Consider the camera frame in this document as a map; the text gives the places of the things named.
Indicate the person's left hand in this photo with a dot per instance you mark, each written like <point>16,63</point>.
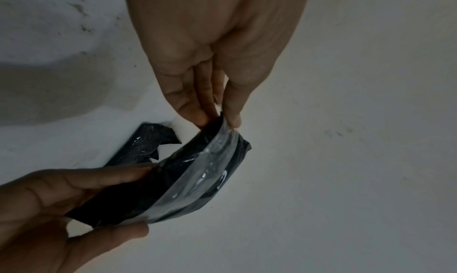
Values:
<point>214,26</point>

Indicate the person's right hand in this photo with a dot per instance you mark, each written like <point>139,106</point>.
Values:
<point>35,224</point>

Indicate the black packet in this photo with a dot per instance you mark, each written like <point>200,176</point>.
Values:
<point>178,170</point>

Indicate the clear tape strip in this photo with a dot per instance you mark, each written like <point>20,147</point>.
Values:
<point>200,176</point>

